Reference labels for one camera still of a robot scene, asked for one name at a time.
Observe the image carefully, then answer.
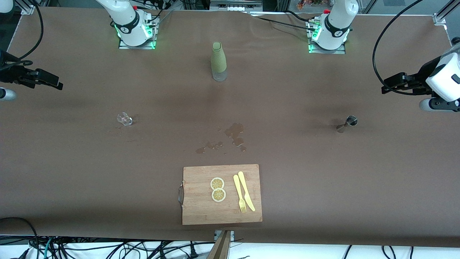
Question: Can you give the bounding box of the colourful toy food pile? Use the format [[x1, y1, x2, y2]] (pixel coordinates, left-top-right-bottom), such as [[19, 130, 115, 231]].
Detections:
[[297, 0, 333, 10]]

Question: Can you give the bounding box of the brown liquid spill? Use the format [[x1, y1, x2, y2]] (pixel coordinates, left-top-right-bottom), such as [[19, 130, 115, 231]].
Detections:
[[195, 122, 248, 155]]

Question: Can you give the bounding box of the clear glass measuring beaker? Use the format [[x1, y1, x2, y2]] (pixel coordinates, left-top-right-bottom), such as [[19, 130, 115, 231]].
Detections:
[[116, 112, 134, 127]]

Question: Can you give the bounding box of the aluminium frame corner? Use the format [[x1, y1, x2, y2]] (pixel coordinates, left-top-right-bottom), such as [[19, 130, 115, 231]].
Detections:
[[20, 0, 37, 15], [433, 0, 460, 26]]

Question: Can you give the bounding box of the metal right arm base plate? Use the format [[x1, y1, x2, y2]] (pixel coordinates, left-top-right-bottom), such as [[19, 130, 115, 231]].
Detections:
[[118, 16, 157, 50]]

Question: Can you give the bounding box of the wooden camera post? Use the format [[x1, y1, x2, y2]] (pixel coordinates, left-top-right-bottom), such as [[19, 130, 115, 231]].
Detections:
[[208, 230, 233, 259]]

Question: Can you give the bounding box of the brown table cover sheet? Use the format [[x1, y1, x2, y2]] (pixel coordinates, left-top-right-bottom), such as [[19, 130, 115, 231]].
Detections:
[[0, 6, 460, 249]]

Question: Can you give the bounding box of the yellow plastic knife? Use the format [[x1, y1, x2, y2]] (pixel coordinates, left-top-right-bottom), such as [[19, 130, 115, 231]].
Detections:
[[238, 171, 256, 212]]

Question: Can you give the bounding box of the wooden cutting board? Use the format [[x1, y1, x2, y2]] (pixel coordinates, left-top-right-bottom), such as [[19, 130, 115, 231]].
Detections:
[[178, 164, 263, 226]]

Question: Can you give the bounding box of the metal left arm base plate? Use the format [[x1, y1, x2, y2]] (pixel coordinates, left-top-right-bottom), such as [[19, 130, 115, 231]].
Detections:
[[307, 20, 346, 55]]

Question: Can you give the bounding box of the yellow plastic fork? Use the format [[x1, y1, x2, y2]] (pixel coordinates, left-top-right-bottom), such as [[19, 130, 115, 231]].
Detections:
[[233, 174, 247, 213]]

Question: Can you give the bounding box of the teal floor cable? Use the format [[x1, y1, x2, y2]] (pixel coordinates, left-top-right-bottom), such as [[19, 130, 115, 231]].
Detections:
[[42, 239, 55, 259]]

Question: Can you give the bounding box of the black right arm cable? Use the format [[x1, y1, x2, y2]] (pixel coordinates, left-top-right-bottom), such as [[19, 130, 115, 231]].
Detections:
[[0, 0, 45, 72]]

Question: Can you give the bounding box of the black base cable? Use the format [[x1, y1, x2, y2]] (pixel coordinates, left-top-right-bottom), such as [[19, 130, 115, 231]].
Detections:
[[248, 10, 317, 34], [138, 0, 174, 28]]

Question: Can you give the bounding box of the steel double jigger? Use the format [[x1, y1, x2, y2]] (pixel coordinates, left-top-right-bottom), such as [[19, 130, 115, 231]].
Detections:
[[336, 115, 358, 133]]

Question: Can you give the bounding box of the green sleeved glass bottle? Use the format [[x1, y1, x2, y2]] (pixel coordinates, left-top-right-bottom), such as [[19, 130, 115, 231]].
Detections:
[[211, 42, 227, 82]]

